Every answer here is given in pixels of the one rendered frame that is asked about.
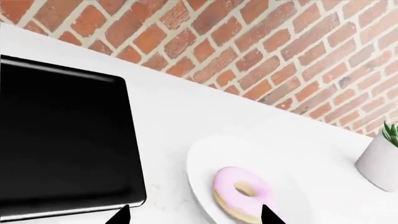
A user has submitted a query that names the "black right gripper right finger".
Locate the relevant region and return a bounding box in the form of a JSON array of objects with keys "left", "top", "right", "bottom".
[{"left": 261, "top": 203, "right": 287, "bottom": 224}]

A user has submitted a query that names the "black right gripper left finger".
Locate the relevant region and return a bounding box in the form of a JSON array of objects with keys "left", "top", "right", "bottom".
[{"left": 104, "top": 204, "right": 131, "bottom": 224}]

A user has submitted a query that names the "pink frosted donut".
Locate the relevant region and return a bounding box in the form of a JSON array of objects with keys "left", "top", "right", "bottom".
[{"left": 212, "top": 166, "right": 278, "bottom": 224}]

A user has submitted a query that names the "black rectangular tray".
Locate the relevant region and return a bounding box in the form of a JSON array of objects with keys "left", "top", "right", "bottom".
[{"left": 0, "top": 54, "right": 147, "bottom": 223}]

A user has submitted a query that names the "white plate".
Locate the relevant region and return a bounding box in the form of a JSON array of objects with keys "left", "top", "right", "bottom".
[{"left": 185, "top": 134, "right": 398, "bottom": 224}]

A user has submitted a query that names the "white plant pot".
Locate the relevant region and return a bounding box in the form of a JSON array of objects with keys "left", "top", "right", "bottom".
[{"left": 354, "top": 132, "right": 398, "bottom": 192}]

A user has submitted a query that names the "green succulent plant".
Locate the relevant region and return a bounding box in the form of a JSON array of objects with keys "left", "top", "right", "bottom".
[{"left": 381, "top": 120, "right": 398, "bottom": 149}]

